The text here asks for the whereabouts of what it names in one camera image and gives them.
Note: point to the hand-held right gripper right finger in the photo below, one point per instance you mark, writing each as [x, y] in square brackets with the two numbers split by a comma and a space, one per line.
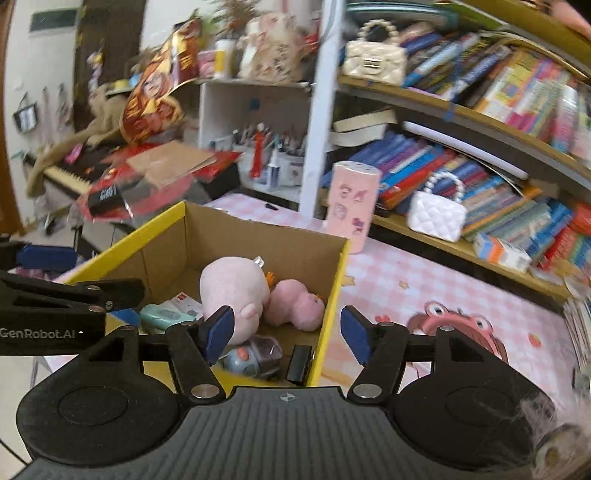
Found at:
[355, 334]

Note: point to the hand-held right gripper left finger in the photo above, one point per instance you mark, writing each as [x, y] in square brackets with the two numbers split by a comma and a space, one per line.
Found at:
[219, 334]

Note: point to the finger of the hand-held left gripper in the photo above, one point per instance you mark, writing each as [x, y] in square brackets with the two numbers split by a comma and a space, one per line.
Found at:
[115, 293]
[46, 257]

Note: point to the grey toy camera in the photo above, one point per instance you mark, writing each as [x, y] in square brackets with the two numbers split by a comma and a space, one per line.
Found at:
[249, 357]

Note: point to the small white box red label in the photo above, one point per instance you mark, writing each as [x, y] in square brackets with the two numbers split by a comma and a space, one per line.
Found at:
[182, 302]

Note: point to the round pink plush toy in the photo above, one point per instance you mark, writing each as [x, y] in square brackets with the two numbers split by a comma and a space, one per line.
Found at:
[235, 286]

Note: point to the mint green small device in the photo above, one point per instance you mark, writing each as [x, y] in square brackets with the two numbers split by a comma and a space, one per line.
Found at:
[161, 316]

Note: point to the black rectangular block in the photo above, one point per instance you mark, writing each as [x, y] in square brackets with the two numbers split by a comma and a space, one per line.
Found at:
[300, 364]

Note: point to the pink plush with orange fins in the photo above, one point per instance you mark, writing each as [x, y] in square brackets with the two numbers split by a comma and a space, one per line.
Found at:
[295, 304]

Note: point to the yellow cardboard box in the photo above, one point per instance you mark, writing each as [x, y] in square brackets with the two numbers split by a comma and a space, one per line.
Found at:
[295, 258]

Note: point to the black box white label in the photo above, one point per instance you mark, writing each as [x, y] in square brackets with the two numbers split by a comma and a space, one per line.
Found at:
[104, 201]

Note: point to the black electric piano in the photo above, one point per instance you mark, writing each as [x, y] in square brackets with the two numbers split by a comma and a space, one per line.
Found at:
[64, 177]

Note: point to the red decorations in plastic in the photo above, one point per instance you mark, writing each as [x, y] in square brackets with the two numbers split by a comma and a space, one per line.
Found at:
[138, 203]

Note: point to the brown fuzzy cloth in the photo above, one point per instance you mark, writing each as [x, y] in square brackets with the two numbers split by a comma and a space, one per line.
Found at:
[60, 152]

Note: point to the pink cartoon canister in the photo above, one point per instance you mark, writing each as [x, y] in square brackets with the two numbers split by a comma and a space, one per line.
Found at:
[353, 207]

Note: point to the brown cardboard sheet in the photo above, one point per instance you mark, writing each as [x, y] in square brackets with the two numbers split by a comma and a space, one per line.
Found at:
[171, 164]

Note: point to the white pearl handbag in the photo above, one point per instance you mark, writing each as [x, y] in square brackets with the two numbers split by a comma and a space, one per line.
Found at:
[436, 217]

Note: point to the orange and blue box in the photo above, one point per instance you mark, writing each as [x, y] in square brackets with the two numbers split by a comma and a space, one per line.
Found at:
[501, 251]

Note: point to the row of colourful books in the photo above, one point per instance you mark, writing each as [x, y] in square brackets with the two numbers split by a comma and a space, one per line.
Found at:
[415, 166]
[508, 87]

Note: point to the bunch of pens and brushes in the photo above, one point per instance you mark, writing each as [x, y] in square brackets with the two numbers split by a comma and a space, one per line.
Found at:
[286, 161]

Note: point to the red and gold paper decoration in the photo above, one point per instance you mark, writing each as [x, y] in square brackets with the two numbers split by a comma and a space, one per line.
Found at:
[152, 101]

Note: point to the wooden bookshelf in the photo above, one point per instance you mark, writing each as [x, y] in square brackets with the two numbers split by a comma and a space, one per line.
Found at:
[318, 138]

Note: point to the white cubby shelf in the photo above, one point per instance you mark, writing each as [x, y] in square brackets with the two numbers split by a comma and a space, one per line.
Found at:
[217, 120]

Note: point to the thick beige books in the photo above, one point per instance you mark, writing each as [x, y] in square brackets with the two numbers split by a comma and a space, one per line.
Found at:
[360, 124]

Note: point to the white paper roll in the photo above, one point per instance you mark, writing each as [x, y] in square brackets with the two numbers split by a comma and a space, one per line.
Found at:
[461, 147]

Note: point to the dark wooden door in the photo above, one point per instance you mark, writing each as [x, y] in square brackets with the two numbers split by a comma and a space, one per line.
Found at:
[92, 46]

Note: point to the stack of books and papers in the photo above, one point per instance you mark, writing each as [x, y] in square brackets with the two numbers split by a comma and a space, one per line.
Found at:
[579, 323]

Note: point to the fluffy white sleeve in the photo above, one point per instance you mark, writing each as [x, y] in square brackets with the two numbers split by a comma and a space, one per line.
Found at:
[563, 438]

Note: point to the pink small box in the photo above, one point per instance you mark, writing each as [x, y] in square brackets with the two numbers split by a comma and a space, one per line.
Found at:
[207, 63]

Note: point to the white bottle yellow label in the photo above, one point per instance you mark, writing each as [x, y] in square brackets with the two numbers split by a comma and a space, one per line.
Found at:
[225, 60]

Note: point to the cream pearl handbag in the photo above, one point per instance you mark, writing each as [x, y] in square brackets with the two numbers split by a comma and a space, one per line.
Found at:
[374, 64]

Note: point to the floral cloth bag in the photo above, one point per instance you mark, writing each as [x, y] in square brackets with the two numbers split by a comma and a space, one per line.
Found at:
[272, 50]

